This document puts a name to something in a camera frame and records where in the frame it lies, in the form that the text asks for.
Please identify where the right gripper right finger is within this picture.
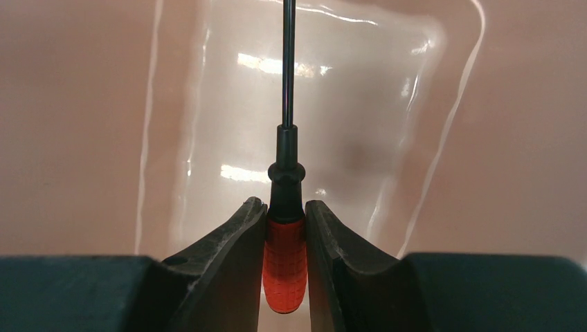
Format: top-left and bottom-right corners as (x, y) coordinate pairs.
(305, 200), (431, 331)

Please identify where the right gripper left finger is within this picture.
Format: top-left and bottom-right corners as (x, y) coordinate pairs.
(163, 197), (268, 331)

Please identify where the red black screwdriver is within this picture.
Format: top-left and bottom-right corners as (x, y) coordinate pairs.
(262, 1), (307, 314)

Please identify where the pink plastic bin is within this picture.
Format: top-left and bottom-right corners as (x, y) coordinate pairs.
(0, 0), (587, 332)

